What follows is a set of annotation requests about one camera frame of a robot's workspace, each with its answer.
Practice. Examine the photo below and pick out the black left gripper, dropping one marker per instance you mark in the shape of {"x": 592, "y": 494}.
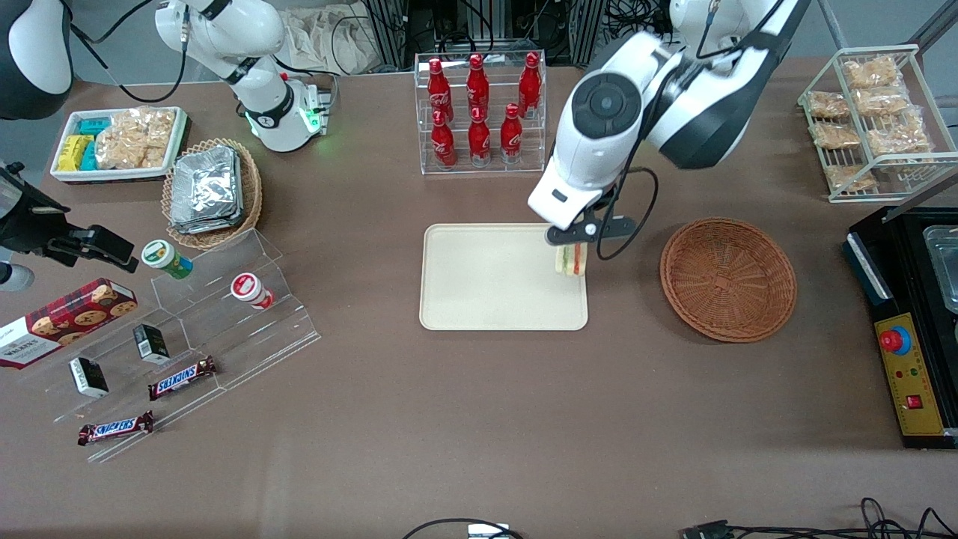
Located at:
{"x": 605, "y": 199}

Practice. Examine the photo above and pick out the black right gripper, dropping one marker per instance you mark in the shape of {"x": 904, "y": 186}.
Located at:
{"x": 28, "y": 225}

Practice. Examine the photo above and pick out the triangle sandwich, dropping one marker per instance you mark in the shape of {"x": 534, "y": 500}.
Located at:
{"x": 567, "y": 262}

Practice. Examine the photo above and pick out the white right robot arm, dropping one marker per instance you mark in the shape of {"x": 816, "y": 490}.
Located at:
{"x": 247, "y": 45}

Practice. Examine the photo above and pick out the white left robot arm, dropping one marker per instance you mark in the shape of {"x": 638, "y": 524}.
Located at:
{"x": 621, "y": 105}

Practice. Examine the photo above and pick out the white rectangular snack tray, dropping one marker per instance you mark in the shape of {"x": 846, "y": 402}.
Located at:
{"x": 112, "y": 174}

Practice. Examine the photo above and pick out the beige plastic tray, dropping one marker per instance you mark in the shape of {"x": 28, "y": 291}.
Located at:
{"x": 494, "y": 281}

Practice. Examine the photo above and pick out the round brown wicker basket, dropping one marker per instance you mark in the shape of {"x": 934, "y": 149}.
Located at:
{"x": 727, "y": 281}

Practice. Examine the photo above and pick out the oval wicker basket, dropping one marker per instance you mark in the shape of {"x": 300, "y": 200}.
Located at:
{"x": 251, "y": 195}

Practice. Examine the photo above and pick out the red tartan cookie box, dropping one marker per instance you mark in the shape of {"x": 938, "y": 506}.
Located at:
{"x": 67, "y": 318}

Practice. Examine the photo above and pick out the green lidded snack cup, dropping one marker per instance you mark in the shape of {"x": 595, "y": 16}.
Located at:
{"x": 166, "y": 258}

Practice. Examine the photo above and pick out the teal snack packet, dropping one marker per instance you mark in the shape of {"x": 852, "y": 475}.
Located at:
{"x": 94, "y": 126}
{"x": 90, "y": 157}

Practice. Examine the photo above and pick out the yellow snack packet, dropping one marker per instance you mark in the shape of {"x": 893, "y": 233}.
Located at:
{"x": 73, "y": 152}

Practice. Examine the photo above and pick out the small black carton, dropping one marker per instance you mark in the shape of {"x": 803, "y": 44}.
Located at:
{"x": 88, "y": 376}
{"x": 151, "y": 343}

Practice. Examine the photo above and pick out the clear acrylic bottle rack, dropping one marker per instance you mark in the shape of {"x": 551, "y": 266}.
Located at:
{"x": 494, "y": 168}

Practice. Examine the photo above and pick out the clear bag of crackers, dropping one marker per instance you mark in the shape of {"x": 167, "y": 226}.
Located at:
{"x": 135, "y": 138}

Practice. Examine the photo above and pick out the red cola bottle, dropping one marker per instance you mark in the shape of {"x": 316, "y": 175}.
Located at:
{"x": 477, "y": 86}
{"x": 511, "y": 136}
{"x": 443, "y": 144}
{"x": 437, "y": 90}
{"x": 480, "y": 141}
{"x": 530, "y": 86}

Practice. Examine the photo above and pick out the silver foil pouch stack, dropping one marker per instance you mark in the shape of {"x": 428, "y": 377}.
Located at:
{"x": 206, "y": 187}

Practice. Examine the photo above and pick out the brown Snickers bar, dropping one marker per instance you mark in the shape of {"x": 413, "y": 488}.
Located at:
{"x": 114, "y": 428}
{"x": 182, "y": 379}

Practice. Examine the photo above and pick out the red lidded snack cup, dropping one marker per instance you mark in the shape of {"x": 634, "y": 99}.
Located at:
{"x": 251, "y": 290}

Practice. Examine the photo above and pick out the clear acrylic stepped display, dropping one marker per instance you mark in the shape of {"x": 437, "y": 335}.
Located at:
{"x": 247, "y": 337}

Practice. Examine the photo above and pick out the clear bag of fried snack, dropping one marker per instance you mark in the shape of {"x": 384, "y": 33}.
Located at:
{"x": 834, "y": 135}
{"x": 882, "y": 101}
{"x": 849, "y": 177}
{"x": 870, "y": 72}
{"x": 899, "y": 138}
{"x": 827, "y": 105}

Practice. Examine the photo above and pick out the white plug connector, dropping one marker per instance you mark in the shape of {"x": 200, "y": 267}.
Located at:
{"x": 488, "y": 531}

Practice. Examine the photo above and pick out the beige cloth bag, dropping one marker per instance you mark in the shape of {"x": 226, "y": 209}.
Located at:
{"x": 329, "y": 41}

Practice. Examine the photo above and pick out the red emergency stop button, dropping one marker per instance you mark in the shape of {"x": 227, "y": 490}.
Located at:
{"x": 893, "y": 340}

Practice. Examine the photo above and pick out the grey metal pole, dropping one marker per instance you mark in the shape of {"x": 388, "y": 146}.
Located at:
{"x": 834, "y": 22}

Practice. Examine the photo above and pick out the black control box yellow panel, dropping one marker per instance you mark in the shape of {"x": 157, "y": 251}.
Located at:
{"x": 909, "y": 389}

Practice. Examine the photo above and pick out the clear plastic container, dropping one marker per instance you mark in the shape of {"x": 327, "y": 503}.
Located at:
{"x": 944, "y": 269}

